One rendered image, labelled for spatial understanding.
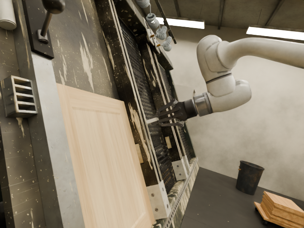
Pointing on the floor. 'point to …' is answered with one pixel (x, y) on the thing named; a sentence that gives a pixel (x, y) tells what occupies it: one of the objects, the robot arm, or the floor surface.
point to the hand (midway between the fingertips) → (150, 121)
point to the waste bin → (249, 177)
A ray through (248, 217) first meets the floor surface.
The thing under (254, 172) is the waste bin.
